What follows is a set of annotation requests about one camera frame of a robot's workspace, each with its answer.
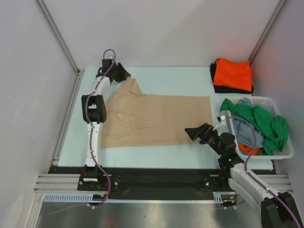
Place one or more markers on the folded orange t shirt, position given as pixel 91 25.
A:
pixel 233 74

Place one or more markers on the light blue t shirt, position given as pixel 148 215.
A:
pixel 245 135

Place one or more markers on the beige t shirt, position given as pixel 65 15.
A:
pixel 138 119

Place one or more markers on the white slotted cable duct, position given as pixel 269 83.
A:
pixel 217 198

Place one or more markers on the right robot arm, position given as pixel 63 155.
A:
pixel 277 209

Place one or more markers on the left aluminium frame post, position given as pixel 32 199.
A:
pixel 45 12

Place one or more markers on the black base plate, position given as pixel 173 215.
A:
pixel 152 184

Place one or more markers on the white plastic laundry basket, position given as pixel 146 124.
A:
pixel 268 104

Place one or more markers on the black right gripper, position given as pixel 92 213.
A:
pixel 204 133

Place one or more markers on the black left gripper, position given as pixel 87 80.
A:
pixel 123 73

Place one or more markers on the aluminium frame post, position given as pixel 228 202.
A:
pixel 45 12
pixel 269 26

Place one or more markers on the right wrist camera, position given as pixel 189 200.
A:
pixel 221 123

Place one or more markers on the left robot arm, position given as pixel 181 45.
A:
pixel 94 115

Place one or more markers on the green t shirt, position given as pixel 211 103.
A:
pixel 274 129

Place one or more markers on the folded black t shirt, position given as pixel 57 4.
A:
pixel 224 89

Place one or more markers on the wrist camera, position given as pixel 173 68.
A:
pixel 109 57
pixel 221 123

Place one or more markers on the orange t shirt in basket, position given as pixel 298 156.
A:
pixel 248 150

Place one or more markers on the right aluminium frame post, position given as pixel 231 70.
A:
pixel 269 26

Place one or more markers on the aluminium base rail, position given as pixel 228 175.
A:
pixel 69 182

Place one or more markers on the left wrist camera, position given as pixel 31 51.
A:
pixel 109 57

